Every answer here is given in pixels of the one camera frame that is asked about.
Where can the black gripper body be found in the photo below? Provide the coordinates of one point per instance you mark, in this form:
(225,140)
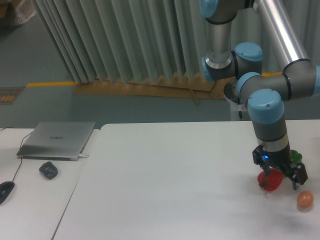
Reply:
(279,160)

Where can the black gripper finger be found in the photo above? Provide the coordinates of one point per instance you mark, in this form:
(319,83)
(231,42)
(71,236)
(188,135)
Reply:
(260,158)
(297,174)

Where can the green bell pepper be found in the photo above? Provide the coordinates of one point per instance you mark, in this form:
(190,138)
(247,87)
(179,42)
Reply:
(295,159)

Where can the red bell pepper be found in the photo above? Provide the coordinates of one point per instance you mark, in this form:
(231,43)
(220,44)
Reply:
(272,181)

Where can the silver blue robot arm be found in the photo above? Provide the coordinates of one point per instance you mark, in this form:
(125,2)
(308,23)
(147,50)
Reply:
(262,96)

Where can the brown egg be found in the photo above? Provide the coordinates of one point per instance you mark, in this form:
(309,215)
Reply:
(305,199)

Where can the brown cardboard sheet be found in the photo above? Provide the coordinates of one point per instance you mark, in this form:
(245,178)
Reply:
(196,88)

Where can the white usb plug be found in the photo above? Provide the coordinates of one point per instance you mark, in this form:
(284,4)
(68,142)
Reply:
(81,156)

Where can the pale green curtain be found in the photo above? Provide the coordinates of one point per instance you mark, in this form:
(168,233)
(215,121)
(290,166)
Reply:
(173,42)

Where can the silver closed laptop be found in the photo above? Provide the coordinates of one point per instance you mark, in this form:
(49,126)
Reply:
(57,140)

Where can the black small controller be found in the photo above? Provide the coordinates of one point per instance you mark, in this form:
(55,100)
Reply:
(48,170)

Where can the black computer mouse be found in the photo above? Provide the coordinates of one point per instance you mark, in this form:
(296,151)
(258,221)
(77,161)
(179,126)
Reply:
(6,188)

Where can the clear plastic bag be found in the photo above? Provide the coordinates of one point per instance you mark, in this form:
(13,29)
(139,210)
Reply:
(21,12)

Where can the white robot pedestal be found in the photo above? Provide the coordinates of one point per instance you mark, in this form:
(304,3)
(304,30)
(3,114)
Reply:
(238,111)

